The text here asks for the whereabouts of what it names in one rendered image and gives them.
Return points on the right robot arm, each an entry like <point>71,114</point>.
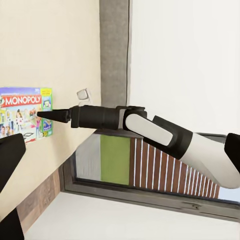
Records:
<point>202,154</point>

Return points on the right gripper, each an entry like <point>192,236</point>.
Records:
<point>86,116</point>

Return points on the bed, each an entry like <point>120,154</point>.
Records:
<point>66,45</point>

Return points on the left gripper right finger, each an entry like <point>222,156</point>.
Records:
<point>232,149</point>

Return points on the board game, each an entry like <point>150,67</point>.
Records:
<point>18,112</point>

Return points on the door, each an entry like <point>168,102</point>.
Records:
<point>117,165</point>

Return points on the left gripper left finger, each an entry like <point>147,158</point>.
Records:
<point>12,150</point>

